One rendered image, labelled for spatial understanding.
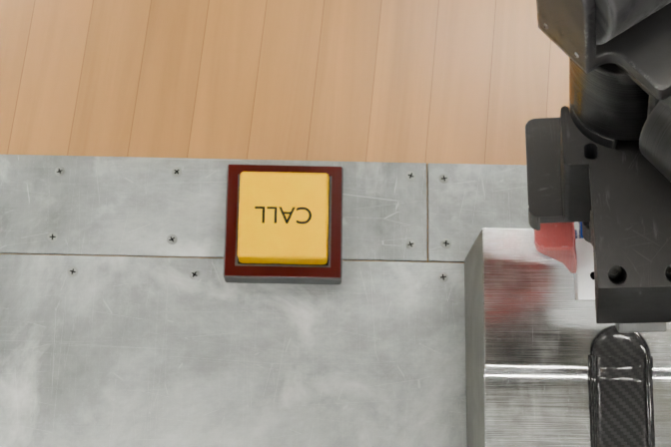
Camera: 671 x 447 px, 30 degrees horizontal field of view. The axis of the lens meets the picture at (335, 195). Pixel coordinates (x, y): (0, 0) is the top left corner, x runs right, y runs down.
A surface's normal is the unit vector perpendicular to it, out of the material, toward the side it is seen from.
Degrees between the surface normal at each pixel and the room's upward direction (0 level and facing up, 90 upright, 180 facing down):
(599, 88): 81
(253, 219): 0
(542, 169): 22
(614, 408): 4
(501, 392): 1
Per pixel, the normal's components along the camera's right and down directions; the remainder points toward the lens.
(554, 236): -0.15, -0.57
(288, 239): 0.03, -0.27
